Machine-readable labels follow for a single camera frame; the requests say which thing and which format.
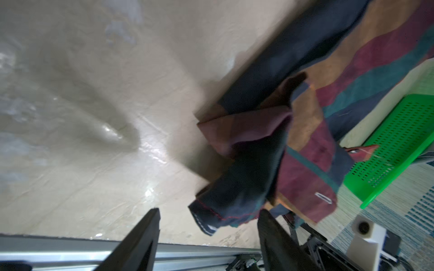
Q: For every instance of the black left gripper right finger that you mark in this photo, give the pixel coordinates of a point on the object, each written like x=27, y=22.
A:
x=279, y=250

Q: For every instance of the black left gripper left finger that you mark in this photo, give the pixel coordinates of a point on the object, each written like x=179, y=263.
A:
x=137, y=251

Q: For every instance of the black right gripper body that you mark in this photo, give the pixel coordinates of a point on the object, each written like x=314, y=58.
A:
x=326, y=257

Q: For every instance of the multicolour plaid long sleeve shirt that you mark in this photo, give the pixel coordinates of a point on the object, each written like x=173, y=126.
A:
x=282, y=120

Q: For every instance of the green plastic laundry basket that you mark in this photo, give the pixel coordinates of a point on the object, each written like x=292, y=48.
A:
x=402, y=137

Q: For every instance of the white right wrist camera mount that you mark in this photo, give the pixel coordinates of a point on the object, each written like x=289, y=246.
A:
x=373, y=247

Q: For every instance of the aluminium front rail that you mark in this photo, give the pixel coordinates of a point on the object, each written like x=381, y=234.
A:
x=69, y=254

